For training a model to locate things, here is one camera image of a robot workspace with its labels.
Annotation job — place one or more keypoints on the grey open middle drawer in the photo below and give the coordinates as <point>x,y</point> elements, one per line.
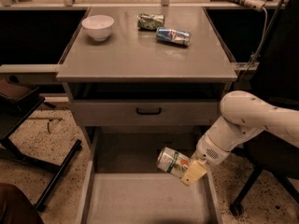
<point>123,185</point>

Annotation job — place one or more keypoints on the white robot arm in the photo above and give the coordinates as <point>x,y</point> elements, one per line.
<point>243,116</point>

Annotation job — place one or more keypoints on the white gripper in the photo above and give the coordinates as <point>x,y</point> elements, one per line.
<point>207,150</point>

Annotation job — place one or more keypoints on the grey drawer cabinet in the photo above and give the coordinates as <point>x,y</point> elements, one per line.
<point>133,65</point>

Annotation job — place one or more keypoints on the green crumpled can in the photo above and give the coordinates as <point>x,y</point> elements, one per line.
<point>150,22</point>

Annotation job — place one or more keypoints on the white green 7up can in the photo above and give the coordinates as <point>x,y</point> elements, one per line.
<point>173,162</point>

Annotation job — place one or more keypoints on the blue pepsi can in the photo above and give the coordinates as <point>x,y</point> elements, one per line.
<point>173,36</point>

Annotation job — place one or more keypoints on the grey top drawer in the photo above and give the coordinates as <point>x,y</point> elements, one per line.
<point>125,113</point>

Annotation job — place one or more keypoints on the white ceramic bowl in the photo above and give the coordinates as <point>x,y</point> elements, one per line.
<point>98,27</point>

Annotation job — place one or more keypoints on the black drawer handle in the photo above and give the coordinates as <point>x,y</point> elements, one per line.
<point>148,111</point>

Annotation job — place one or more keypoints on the black office chair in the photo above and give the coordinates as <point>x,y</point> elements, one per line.
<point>277,82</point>

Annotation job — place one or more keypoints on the brown object bottom left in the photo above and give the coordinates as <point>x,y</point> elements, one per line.
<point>15,208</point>

